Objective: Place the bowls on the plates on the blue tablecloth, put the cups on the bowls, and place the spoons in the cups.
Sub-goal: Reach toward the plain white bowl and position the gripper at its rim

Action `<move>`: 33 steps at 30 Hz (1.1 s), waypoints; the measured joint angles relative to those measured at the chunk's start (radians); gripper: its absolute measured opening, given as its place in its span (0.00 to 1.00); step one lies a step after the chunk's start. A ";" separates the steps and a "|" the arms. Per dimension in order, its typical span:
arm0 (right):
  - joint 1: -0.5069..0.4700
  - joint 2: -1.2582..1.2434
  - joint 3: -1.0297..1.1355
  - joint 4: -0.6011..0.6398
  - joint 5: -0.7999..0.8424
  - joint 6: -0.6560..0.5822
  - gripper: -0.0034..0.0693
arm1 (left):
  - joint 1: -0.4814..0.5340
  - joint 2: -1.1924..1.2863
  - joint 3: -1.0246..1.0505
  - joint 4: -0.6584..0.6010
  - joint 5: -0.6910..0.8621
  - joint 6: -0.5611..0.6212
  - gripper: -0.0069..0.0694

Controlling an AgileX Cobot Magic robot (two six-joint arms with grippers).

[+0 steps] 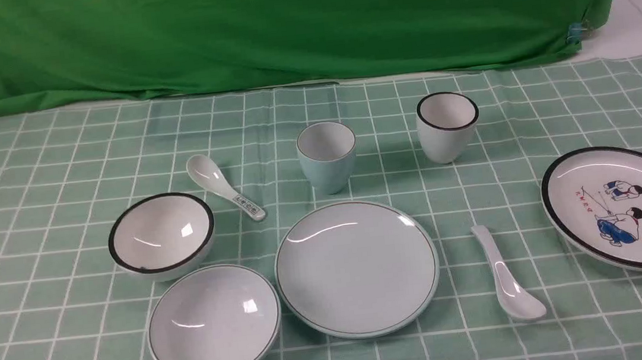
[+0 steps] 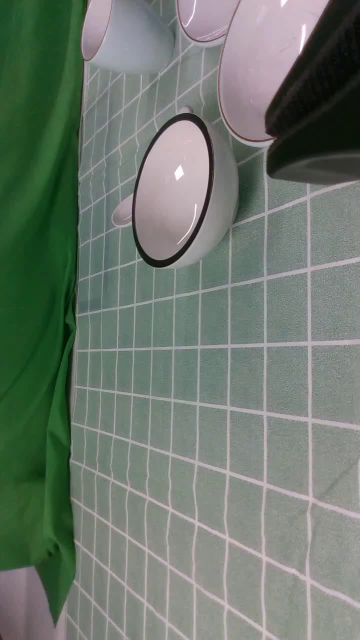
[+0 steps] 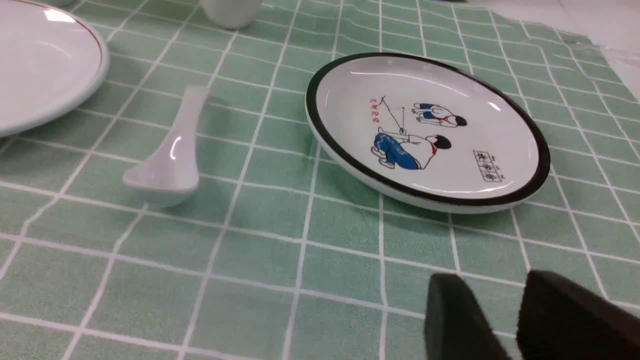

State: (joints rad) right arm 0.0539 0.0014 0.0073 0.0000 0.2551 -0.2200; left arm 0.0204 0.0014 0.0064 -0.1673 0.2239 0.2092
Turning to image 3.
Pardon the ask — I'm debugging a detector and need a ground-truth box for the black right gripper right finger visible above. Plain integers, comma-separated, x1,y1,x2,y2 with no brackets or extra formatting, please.
516,269,640,360

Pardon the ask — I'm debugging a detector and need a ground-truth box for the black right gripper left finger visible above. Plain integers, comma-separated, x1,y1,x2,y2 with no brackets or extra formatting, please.
423,273,510,360

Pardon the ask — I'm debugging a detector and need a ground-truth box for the plain white ceramic spoon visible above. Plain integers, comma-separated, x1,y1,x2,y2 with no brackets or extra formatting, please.
122,85,211,208

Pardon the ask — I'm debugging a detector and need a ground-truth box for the pale blue ceramic cup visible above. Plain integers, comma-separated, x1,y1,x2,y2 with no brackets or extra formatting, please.
199,0,263,30

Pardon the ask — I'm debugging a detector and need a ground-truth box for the green checked tablecloth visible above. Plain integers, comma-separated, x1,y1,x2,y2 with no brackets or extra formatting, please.
0,0,639,360

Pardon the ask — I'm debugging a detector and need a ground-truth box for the black-rimmed cartoon plate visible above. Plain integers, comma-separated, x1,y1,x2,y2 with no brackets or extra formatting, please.
305,52,551,214

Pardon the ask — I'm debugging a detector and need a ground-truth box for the large pale blue plate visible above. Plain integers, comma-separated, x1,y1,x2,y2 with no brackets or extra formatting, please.
0,0,110,137

